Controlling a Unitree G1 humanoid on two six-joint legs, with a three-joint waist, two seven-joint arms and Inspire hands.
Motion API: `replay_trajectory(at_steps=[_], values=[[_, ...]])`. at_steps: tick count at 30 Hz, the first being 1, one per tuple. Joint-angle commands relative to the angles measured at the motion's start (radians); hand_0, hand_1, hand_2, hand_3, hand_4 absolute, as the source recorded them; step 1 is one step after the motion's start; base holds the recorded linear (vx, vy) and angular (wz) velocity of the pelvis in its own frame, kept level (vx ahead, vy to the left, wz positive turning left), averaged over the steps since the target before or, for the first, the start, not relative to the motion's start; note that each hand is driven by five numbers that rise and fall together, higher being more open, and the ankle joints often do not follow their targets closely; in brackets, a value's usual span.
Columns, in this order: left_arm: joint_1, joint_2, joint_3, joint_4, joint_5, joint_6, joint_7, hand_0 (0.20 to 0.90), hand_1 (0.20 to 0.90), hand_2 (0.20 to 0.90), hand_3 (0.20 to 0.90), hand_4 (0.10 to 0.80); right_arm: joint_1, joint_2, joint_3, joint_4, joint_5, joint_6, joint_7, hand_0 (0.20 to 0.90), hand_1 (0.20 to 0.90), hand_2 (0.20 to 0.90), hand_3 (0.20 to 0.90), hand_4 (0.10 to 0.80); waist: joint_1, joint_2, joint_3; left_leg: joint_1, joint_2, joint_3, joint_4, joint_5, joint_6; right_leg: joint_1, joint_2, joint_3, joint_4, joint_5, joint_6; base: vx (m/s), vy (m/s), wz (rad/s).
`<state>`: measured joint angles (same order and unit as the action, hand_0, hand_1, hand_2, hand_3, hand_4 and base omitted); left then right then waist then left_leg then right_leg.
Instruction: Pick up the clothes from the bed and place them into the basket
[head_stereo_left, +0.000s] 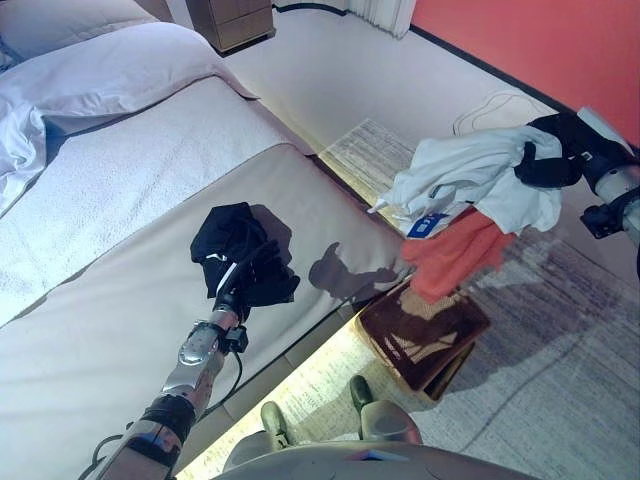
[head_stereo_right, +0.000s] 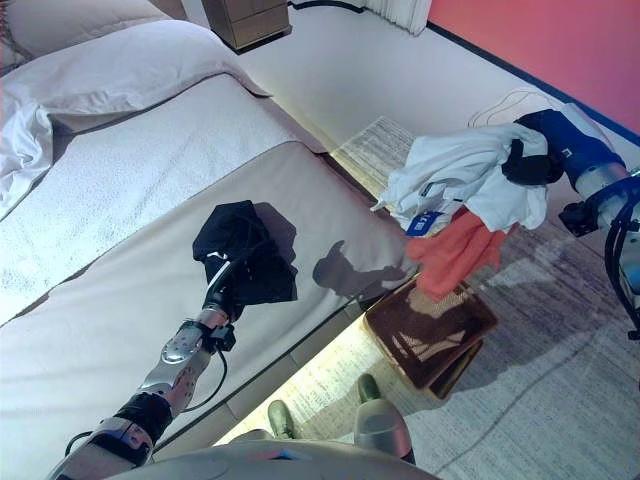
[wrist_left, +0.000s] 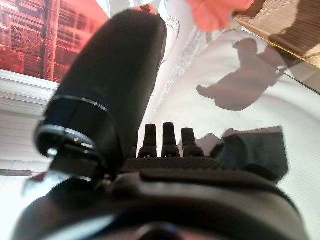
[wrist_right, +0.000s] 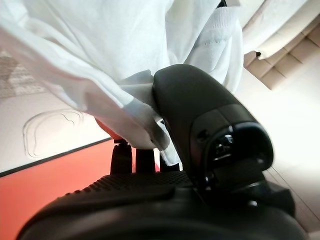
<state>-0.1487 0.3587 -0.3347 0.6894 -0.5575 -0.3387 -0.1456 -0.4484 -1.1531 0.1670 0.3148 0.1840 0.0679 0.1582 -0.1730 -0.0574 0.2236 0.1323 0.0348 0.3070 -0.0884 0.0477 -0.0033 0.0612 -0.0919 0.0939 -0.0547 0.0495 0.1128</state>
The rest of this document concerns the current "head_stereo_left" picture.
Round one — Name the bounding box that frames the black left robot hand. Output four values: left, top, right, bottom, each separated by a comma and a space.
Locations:
212, 259, 251, 321

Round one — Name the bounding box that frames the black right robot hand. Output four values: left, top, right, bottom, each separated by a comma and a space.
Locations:
513, 104, 640, 190

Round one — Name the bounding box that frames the black garment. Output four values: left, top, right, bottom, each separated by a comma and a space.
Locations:
189, 201, 301, 314

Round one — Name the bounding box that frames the white garment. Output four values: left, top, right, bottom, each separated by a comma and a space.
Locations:
367, 124, 576, 239

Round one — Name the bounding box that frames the orange garment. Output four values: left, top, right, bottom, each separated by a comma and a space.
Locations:
401, 212, 516, 304

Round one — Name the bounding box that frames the bed with grey cover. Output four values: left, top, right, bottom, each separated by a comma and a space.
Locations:
0, 143, 416, 480

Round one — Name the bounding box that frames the white bed duvet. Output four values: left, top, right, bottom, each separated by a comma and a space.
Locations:
0, 22, 321, 329

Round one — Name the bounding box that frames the woven wicker basket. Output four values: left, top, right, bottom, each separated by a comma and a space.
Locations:
355, 279, 492, 404

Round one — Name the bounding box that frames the small white outlined mat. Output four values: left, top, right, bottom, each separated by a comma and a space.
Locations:
452, 89, 551, 139

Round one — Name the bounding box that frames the black baseboard strip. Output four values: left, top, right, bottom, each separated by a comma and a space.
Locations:
272, 0, 569, 111

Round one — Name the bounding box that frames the grey left robot leg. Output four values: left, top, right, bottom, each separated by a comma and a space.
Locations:
224, 399, 311, 466

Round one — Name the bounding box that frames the grey robot leg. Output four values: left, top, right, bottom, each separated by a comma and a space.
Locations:
348, 374, 424, 446
224, 399, 311, 466

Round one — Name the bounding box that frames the grey right robot leg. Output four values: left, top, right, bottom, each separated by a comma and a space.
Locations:
348, 374, 424, 446

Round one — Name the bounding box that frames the grey streaked rug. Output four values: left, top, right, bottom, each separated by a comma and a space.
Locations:
174, 117, 640, 480

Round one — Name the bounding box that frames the grey robot torso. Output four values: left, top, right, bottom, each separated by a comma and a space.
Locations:
209, 438, 536, 480

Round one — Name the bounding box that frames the white curtain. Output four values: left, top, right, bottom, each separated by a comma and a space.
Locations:
347, 0, 417, 40

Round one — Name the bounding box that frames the brown wooden nightstand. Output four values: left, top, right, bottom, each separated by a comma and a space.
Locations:
187, 0, 276, 55

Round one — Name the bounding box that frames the white pillow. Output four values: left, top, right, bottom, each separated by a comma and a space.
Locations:
0, 0, 161, 59

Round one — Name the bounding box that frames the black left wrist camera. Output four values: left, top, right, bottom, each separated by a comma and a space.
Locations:
222, 324, 250, 354

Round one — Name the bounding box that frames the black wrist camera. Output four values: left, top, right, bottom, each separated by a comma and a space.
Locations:
222, 324, 250, 354
579, 203, 624, 240

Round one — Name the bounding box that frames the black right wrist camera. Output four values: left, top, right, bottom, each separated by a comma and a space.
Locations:
579, 203, 624, 240

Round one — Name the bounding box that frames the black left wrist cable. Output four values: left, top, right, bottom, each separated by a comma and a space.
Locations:
202, 344, 245, 416

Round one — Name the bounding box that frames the beige padded bed frame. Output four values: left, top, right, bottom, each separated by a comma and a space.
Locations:
199, 294, 386, 436

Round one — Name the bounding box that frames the orange wall panel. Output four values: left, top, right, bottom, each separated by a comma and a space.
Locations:
409, 0, 640, 151

